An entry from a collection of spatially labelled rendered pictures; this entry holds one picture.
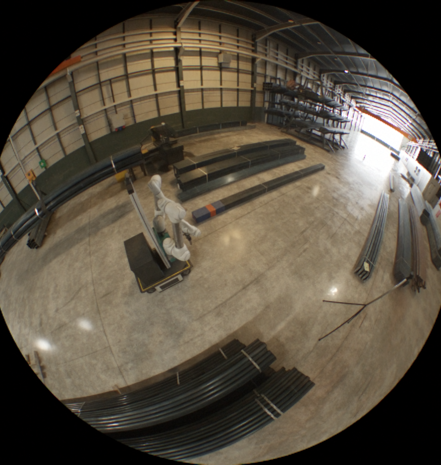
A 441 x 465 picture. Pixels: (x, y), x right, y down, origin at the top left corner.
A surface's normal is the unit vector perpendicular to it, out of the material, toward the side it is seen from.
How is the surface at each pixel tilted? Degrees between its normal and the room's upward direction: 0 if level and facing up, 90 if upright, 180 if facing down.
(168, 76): 90
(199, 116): 90
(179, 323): 0
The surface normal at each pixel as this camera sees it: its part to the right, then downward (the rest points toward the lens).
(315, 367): -0.02, -0.65
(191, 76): 0.58, 0.62
